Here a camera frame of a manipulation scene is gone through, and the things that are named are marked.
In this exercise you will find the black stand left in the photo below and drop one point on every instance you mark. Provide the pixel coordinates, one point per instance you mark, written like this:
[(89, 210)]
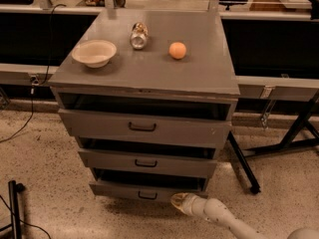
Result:
[(13, 221)]

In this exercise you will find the grey bottom drawer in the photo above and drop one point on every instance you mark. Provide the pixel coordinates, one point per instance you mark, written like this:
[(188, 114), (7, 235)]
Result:
[(144, 186)]

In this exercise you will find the lying metal can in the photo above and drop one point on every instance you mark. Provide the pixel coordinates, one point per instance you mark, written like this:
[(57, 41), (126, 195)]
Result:
[(139, 36)]

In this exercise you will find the grey barrier rail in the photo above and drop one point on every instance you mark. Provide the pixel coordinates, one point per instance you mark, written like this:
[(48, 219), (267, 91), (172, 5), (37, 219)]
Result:
[(279, 50)]

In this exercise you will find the grey middle drawer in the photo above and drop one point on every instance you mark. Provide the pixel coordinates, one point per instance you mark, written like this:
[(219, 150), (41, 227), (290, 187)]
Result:
[(149, 158)]

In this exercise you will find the grey drawer cabinet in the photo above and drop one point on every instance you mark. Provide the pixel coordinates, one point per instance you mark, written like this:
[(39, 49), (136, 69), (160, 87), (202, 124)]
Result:
[(204, 75)]

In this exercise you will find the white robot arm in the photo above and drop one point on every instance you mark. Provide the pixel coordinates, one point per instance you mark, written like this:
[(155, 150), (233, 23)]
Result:
[(214, 211)]

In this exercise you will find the orange fruit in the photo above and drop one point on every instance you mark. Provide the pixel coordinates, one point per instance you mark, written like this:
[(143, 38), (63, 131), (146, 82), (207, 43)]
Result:
[(177, 50)]

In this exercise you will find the white bowl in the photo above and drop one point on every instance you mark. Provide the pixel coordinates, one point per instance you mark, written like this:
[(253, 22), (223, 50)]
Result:
[(94, 53)]

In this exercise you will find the grey top drawer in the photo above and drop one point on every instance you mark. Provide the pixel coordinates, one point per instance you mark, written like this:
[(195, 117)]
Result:
[(146, 120)]

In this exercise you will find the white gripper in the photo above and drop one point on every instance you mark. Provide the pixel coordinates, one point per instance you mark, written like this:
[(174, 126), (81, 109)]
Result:
[(191, 205)]

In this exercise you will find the black metal stand right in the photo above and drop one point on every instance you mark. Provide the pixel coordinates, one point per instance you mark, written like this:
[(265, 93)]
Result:
[(288, 142)]

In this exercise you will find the grey drawer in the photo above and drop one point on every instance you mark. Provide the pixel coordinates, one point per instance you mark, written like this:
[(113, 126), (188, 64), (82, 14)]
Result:
[(144, 186), (146, 120), (149, 158)]

